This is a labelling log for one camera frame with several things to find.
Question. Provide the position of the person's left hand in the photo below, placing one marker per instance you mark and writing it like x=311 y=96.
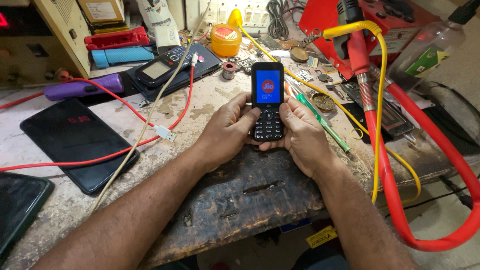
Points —
x=225 y=131

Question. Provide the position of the person's right hand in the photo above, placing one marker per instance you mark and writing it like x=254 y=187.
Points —
x=303 y=142

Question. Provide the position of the round metal flux tin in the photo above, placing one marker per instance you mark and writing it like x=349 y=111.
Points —
x=323 y=102

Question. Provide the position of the metal tweezers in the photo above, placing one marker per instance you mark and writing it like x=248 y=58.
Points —
x=290 y=87

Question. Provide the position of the dark scorched wooden board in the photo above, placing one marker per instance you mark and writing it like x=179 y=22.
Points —
x=243 y=195

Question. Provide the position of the dark blue smartphone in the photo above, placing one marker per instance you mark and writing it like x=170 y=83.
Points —
x=187 y=73

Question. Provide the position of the round brown tin lid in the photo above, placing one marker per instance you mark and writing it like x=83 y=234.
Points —
x=299 y=54

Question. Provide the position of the black and grey keypad phone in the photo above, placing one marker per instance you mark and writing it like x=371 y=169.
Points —
x=163 y=66

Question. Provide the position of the yellow round jar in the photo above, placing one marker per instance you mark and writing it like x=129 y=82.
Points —
x=225 y=39

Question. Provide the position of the yellow warning sticker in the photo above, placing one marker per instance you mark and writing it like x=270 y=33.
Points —
x=321 y=237

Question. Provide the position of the white printed pouch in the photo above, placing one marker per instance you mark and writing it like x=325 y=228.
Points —
x=159 y=22

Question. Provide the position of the blue ribbed torch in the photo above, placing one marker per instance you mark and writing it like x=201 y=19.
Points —
x=122 y=56

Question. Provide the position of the red hot air station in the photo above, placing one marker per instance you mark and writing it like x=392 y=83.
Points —
x=386 y=26

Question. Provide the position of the large black smartphone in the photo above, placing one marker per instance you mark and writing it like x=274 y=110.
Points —
x=79 y=144

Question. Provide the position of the purple torch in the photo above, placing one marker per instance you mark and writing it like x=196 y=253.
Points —
x=84 y=87

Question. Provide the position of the clear plastic bottle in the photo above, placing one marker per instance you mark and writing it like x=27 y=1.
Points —
x=427 y=48

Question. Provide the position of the cardboard box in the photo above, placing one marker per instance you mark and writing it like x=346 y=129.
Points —
x=102 y=13

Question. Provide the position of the beige power supply unit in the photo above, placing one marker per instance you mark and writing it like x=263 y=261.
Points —
x=41 y=37

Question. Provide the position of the white wall switchboard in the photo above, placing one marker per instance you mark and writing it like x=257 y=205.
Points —
x=232 y=13

